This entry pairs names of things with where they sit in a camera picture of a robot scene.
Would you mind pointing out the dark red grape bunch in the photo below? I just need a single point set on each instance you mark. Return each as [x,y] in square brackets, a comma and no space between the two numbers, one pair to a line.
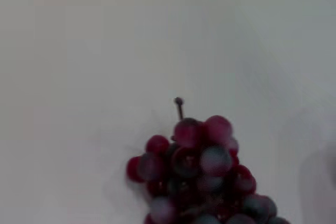
[189,140]

